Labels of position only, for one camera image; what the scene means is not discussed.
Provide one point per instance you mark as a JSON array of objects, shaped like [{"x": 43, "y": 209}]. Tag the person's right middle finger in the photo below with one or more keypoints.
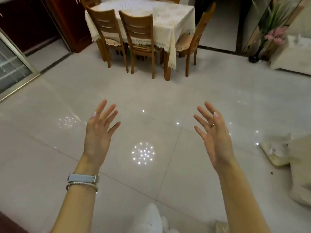
[{"x": 204, "y": 116}]

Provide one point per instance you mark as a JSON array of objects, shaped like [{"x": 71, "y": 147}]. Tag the person's right hand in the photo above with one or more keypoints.
[{"x": 217, "y": 140}]

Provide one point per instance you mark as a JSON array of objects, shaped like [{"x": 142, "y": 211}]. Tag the beige seat cushion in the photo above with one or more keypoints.
[
  {"x": 184, "y": 43},
  {"x": 114, "y": 41},
  {"x": 145, "y": 48}
]

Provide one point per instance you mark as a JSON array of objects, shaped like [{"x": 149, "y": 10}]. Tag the person's left little finger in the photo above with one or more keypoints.
[{"x": 114, "y": 128}]

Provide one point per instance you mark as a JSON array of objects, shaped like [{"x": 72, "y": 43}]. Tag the person's right thumb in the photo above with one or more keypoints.
[{"x": 218, "y": 122}]

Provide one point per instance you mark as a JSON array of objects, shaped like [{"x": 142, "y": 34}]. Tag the cream lace tablecloth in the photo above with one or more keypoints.
[{"x": 170, "y": 24}]

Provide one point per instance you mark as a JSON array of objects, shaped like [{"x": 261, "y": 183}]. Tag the wooden slat-back chair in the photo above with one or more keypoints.
[
  {"x": 138, "y": 29},
  {"x": 200, "y": 31},
  {"x": 104, "y": 24},
  {"x": 90, "y": 1}
]

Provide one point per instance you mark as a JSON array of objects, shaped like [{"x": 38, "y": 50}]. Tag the dark red wooden furniture edge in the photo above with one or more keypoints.
[{"x": 11, "y": 225}]

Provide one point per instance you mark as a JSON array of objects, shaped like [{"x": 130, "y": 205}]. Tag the pink and green artificial flowers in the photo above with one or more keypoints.
[{"x": 275, "y": 24}]

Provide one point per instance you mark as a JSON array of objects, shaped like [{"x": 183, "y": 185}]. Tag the person's right forearm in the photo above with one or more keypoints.
[{"x": 243, "y": 198}]

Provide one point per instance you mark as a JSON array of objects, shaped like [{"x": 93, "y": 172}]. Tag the mirrored partition panel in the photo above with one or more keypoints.
[{"x": 252, "y": 26}]

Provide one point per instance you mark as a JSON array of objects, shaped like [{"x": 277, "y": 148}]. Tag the person's left middle finger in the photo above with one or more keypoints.
[{"x": 110, "y": 111}]

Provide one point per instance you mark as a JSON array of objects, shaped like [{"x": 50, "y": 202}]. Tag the person's left forearm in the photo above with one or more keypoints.
[{"x": 73, "y": 203}]

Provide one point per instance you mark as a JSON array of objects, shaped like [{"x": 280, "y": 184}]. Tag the person's right little finger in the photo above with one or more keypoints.
[{"x": 199, "y": 132}]

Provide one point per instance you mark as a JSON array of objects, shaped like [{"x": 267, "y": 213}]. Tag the black floor vase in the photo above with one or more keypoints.
[{"x": 255, "y": 57}]

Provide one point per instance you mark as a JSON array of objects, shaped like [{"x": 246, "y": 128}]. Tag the person's left thumb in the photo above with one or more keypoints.
[{"x": 93, "y": 118}]

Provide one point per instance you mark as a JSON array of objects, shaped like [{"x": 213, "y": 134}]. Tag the person's left hand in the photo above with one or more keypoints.
[{"x": 96, "y": 138}]

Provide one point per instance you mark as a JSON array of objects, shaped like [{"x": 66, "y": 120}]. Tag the light blue wrist band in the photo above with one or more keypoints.
[{"x": 82, "y": 178}]

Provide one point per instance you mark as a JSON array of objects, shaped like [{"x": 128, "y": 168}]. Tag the metal framed sliding glass door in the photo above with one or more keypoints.
[{"x": 14, "y": 67}]

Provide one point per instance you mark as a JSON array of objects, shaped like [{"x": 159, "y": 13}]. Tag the person's white clothing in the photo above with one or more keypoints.
[{"x": 154, "y": 219}]

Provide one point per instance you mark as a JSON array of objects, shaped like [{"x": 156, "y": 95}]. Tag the red-brown wooden door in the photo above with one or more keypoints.
[{"x": 73, "y": 21}]

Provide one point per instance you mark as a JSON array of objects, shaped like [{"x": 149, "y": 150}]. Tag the white sofa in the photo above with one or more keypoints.
[{"x": 294, "y": 53}]

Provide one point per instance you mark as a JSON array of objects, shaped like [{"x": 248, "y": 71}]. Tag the cardboard piece with plastic bag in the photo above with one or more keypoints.
[{"x": 277, "y": 149}]

